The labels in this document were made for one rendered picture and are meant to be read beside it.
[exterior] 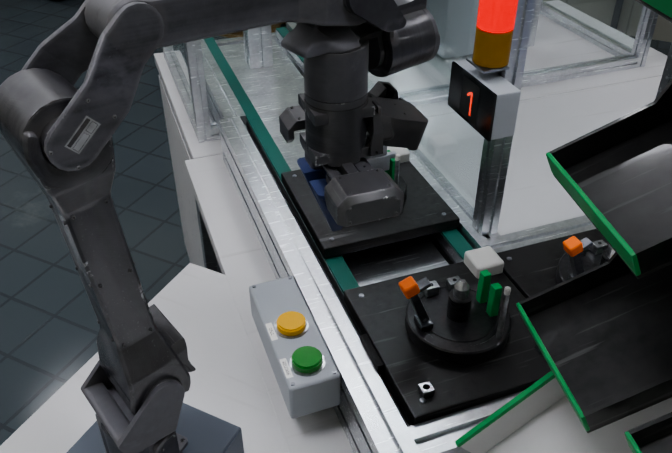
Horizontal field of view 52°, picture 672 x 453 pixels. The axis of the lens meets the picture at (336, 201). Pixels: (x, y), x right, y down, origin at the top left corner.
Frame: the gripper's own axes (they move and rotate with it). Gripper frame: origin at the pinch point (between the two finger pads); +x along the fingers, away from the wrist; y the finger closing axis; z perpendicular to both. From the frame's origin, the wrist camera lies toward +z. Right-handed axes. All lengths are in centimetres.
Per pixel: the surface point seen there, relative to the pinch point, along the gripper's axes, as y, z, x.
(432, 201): 33, 30, 28
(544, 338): -18.5, 13.2, 6.2
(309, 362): 5.4, -1.7, 28.3
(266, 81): 101, 19, 34
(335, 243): 27.7, 10.1, 28.4
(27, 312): 144, -59, 125
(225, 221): 55, -3, 39
